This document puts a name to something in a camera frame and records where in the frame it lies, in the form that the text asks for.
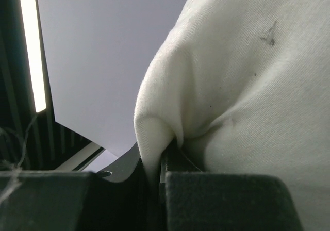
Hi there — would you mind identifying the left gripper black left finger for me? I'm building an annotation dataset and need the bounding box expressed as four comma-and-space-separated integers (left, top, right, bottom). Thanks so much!
1, 145, 161, 231

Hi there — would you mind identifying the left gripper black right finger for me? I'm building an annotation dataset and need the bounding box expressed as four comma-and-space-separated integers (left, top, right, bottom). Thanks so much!
159, 141, 303, 231

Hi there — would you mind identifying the white pillow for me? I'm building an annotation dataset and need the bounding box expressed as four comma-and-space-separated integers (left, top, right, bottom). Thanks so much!
134, 0, 329, 230

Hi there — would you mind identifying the overhead strip light fixture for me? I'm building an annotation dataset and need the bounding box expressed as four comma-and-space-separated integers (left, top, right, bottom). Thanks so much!
0, 0, 104, 171

